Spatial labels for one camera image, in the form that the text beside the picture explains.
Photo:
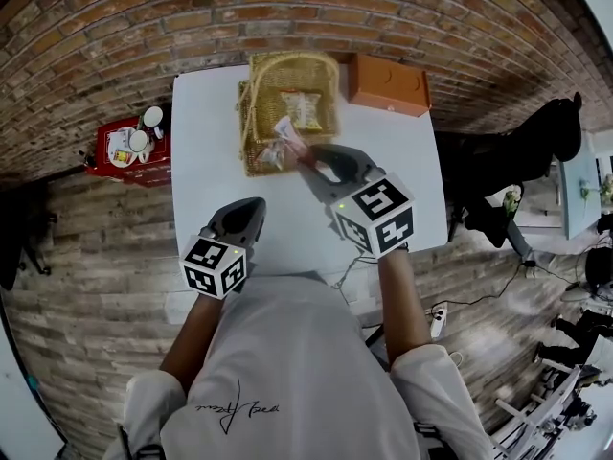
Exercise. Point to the white flower bunch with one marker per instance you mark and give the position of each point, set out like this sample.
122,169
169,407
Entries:
511,201

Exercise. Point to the pale blue desk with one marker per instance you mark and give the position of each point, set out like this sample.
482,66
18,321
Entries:
574,190

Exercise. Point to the red snack bar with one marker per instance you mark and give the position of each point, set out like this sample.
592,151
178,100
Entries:
294,139

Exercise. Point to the yellow snack packet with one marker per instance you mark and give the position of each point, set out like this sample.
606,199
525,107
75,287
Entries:
304,108

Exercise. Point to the person's white shirt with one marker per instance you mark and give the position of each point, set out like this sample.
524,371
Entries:
297,367

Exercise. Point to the orange box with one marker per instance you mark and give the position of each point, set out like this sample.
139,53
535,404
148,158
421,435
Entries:
383,84

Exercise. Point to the wicker basket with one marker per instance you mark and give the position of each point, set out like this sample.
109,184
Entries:
263,113

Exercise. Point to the black office chair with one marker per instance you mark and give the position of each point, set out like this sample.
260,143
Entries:
19,228
507,166

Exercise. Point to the person's left forearm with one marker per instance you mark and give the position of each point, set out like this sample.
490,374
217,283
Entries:
194,343

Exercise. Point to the person's right forearm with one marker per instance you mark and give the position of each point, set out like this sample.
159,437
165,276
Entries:
402,305

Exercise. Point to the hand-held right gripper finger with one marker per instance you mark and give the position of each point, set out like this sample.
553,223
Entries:
318,185
349,161

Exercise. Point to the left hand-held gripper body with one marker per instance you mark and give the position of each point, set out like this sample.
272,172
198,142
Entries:
213,269

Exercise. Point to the white enamel mug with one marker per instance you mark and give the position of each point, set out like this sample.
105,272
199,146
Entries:
153,117
139,140

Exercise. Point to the white metal frame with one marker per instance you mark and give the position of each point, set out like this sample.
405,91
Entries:
551,410

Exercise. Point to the small potted plant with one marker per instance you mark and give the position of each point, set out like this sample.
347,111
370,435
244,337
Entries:
606,187

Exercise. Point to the red box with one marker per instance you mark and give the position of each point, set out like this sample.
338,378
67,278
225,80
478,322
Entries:
153,170

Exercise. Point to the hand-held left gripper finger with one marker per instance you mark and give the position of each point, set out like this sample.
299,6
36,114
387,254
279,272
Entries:
254,230
225,225

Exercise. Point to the white power strip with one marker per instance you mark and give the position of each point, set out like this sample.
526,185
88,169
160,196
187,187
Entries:
439,321

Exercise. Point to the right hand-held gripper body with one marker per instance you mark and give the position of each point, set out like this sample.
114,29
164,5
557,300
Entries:
378,218

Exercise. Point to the small pink candy packet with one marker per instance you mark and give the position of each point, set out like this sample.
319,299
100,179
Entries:
272,155

